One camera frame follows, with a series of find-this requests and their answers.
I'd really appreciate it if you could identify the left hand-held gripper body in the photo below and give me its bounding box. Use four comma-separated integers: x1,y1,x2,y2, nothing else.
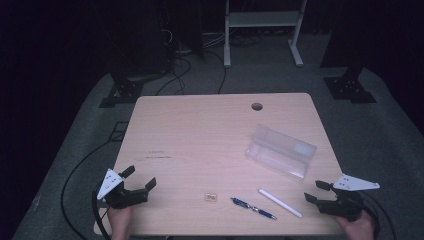
96,168,150,211

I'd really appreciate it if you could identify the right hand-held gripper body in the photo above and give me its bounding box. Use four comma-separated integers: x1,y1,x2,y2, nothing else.
316,173,381,223

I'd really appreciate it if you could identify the white pen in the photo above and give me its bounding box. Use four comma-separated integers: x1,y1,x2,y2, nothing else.
257,188,304,220

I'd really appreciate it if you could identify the clear plastic pencil case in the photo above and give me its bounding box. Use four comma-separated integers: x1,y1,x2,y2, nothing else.
245,123,318,181

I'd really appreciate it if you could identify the blue pen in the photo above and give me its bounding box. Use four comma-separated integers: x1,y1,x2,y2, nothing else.
230,196,278,221

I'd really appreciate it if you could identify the person's left hand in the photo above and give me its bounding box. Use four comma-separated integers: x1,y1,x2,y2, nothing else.
106,205,134,240

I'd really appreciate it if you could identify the person's right hand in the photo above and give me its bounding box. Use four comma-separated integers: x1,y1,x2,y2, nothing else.
334,209,376,240

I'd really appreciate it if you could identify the black stand base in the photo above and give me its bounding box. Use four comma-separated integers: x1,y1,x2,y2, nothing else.
322,65,378,105
98,70,145,109

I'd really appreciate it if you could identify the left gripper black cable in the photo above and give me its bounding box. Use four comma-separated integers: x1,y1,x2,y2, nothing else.
91,189,113,240

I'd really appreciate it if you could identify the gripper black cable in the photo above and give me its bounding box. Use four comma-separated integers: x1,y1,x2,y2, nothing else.
359,190,398,240
91,189,113,240

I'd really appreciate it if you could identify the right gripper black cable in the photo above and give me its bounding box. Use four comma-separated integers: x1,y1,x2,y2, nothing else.
359,190,398,240

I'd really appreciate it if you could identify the long black floor cable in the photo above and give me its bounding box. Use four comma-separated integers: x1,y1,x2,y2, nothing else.
60,139,118,240

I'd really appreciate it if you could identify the bundle of white cables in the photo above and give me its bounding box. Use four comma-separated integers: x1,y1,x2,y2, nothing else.
201,30,231,49

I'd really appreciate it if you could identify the white metal desk frame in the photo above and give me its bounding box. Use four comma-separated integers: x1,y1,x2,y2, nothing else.
223,0,308,69

